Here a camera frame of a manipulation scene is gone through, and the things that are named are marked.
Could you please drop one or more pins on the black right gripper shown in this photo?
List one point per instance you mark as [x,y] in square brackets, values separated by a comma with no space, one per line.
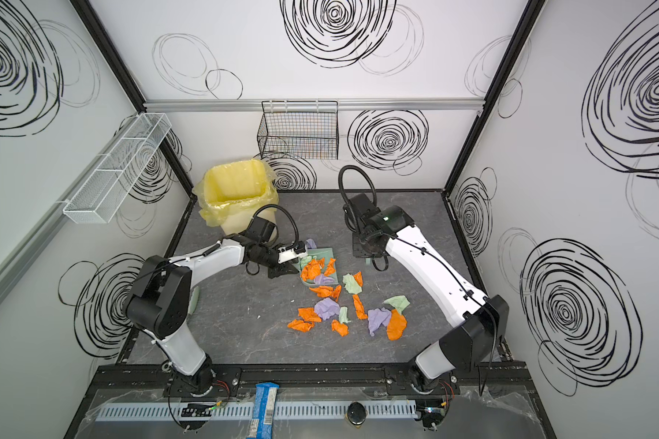
[360,244]

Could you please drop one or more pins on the white wire wall shelf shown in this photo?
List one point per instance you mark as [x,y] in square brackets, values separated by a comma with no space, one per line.
[100,196]

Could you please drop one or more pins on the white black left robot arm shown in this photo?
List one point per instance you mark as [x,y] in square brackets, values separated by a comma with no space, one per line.
[161,297]

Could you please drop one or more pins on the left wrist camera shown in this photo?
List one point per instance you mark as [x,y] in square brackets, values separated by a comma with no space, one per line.
[292,252]

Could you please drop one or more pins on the orange crumpled paper scrap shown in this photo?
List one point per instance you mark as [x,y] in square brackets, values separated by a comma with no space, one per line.
[359,308]

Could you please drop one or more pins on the cream plastic trash bin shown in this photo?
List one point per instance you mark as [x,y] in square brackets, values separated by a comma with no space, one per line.
[237,223]

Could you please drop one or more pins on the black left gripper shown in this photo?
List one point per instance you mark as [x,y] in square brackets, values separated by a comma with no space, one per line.
[284,263]

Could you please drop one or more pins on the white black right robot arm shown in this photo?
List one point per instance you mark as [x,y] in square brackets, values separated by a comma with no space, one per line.
[478,321]

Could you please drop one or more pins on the purple front paper scrap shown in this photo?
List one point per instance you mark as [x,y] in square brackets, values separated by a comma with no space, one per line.
[377,318]

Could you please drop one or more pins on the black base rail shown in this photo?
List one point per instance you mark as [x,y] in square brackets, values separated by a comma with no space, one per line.
[234,379]

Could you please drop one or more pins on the purple crumpled paper scrap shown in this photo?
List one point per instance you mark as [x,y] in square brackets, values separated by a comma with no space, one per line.
[325,280]

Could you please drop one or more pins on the orange front right scrap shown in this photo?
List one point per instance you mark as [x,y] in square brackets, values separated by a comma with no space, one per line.
[396,326]

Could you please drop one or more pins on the green plastic dustpan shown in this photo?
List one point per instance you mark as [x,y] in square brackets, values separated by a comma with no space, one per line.
[319,253]

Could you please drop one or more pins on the orange front paper scrap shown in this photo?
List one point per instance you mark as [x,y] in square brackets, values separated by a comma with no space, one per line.
[307,319]

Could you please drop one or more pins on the white slotted cable duct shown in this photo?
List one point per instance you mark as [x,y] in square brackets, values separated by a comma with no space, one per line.
[244,411]

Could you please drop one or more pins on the black round knob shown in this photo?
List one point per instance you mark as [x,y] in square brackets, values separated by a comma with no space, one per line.
[356,414]

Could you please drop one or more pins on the black wire wall basket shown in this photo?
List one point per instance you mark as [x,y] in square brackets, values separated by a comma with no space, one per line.
[308,129]

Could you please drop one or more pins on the green crumpled paper scrap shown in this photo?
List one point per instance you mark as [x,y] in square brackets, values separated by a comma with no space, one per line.
[353,283]

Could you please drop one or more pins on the yellow plastic bin liner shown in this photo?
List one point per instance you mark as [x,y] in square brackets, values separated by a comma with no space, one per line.
[231,188]

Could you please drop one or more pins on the blue snack packet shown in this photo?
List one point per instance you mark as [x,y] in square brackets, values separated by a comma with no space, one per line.
[261,423]

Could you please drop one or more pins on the orange far paper scrap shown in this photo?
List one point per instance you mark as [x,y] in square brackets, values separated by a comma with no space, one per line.
[327,291]

